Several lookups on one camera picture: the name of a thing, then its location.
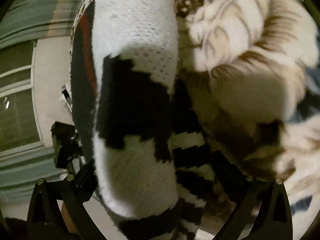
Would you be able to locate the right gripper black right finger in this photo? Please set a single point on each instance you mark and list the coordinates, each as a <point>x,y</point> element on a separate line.
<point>274,220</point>

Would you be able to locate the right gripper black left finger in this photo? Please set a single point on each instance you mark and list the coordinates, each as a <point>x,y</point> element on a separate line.
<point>45,220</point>

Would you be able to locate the white black knit sock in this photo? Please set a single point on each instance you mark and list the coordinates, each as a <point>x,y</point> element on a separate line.
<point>136,121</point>

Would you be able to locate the teal striped curtain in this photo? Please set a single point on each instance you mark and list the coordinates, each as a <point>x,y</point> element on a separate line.
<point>49,24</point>

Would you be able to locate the floral cream bed blanket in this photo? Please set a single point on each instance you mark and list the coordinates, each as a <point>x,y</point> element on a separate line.
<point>251,68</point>

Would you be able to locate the window with white frame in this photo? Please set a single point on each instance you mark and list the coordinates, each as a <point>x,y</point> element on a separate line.
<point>18,123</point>

